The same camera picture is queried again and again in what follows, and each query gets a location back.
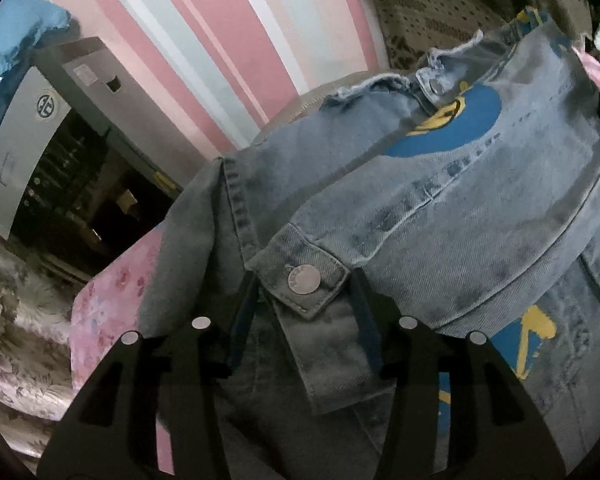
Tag blue denim jacket yellow print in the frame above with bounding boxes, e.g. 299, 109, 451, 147
138, 9, 600, 479

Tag floral beige curtain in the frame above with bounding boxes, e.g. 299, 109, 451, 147
0, 237, 90, 464

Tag pink floral bed sheet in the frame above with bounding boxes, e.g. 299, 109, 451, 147
68, 49, 600, 476

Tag grey water dispenser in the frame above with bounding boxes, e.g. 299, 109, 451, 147
0, 37, 202, 281

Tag blue cloth cover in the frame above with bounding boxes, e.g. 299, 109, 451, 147
0, 0, 74, 121

